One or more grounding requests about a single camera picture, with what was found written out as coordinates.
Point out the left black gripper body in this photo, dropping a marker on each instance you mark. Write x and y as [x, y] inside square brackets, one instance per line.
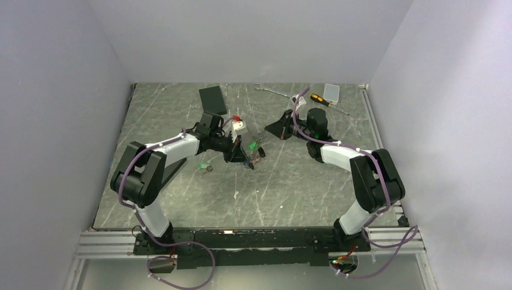
[222, 144]

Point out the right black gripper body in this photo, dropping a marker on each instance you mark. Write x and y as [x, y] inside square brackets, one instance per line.
[302, 125]

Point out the round metal keyring disc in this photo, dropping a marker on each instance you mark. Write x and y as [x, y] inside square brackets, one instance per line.
[253, 156]

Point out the green key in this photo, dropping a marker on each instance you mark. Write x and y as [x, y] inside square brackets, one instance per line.
[253, 146]

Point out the black key top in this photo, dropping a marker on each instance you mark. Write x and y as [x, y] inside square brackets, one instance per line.
[261, 152]

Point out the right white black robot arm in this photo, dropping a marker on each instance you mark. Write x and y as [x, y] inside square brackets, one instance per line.
[376, 181]

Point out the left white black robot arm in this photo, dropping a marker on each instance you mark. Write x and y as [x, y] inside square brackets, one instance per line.
[144, 169]

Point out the yellow black screwdriver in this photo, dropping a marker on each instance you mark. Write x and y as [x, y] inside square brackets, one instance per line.
[318, 99]

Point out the black rectangular block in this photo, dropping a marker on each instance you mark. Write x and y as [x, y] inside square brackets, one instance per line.
[212, 100]

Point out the clear plastic box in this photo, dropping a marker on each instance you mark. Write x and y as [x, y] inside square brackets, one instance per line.
[331, 93]

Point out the silver wrench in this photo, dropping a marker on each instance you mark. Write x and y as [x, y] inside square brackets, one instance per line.
[260, 87]

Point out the black box with label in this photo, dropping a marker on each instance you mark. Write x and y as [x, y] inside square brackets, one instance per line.
[171, 171]

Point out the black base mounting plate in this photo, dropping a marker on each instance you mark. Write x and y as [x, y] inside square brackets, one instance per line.
[251, 246]

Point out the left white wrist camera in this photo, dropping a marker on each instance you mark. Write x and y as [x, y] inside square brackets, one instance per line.
[238, 126]

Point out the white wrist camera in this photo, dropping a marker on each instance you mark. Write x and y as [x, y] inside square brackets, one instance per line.
[238, 126]
[299, 100]

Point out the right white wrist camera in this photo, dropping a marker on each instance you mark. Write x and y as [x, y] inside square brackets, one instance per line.
[299, 100]

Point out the aluminium frame rail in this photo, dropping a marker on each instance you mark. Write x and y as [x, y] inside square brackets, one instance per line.
[121, 244]

